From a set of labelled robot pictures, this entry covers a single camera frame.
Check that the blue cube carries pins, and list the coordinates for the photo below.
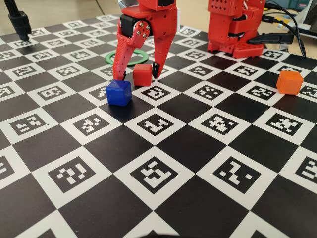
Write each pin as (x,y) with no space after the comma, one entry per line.
(119,94)

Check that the orange cube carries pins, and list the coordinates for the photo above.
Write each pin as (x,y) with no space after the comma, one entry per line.
(289,83)

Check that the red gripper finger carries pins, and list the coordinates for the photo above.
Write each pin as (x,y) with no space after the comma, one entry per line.
(123,54)
(162,49)

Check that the red cube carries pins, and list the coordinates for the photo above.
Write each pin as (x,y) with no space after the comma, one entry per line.
(142,75)

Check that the black clamp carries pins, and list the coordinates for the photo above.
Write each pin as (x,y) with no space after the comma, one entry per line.
(272,38)

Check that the red gripper body black motor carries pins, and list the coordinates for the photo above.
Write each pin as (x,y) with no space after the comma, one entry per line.
(162,27)

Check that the black white marker checkerboard mat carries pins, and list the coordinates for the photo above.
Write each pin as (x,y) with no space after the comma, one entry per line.
(198,148)

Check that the black tripod leg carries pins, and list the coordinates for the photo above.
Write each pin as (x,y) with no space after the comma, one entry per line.
(21,24)

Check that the red robot arm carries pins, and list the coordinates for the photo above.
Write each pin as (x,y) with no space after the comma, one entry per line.
(223,24)

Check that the teal box with red label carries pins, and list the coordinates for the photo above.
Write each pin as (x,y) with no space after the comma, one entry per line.
(294,3)

